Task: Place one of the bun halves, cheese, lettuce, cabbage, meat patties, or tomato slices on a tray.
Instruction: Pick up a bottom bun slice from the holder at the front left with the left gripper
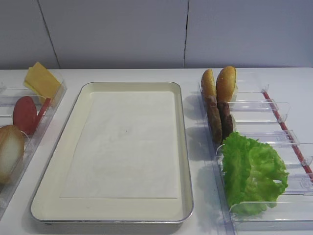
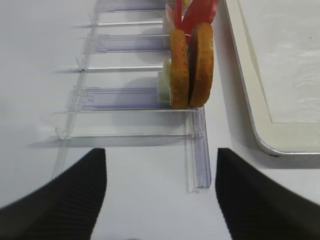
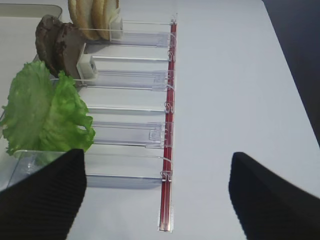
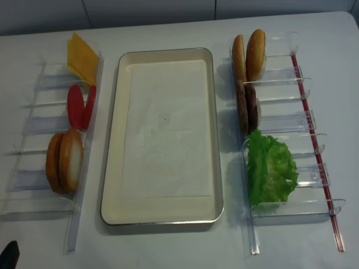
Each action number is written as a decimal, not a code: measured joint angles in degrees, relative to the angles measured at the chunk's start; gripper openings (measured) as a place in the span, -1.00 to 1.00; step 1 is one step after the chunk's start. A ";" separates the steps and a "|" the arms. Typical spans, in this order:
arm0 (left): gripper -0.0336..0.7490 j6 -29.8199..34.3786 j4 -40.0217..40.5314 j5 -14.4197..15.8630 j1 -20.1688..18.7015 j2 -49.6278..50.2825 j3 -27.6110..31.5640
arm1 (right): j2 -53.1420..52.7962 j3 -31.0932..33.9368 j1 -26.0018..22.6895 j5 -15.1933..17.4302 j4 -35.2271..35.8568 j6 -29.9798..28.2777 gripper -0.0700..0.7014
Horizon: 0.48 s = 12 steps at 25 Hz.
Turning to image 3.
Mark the green lettuce leaf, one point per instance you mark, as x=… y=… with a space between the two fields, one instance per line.
x=42 y=116

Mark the sesame bun half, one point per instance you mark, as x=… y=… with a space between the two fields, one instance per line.
x=101 y=13
x=80 y=14

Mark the sesame bun half right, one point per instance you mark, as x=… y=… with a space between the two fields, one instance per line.
x=101 y=13

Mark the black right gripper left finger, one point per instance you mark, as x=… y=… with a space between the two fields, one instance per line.
x=44 y=205

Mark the brown meat patty front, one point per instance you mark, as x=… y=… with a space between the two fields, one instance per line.
x=45 y=37

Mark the clear acrylic rack right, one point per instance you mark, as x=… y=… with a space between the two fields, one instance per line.
x=131 y=98

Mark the brown meat patty rear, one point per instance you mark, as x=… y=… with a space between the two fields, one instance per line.
x=67 y=49

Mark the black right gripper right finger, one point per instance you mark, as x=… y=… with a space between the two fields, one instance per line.
x=269 y=207

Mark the sesame bun half left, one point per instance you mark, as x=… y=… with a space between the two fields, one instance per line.
x=80 y=14

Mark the cream metal tray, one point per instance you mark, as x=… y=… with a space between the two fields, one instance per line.
x=29 y=10

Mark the brown meat patty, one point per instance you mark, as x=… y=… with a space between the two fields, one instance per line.
x=67 y=49
x=45 y=37

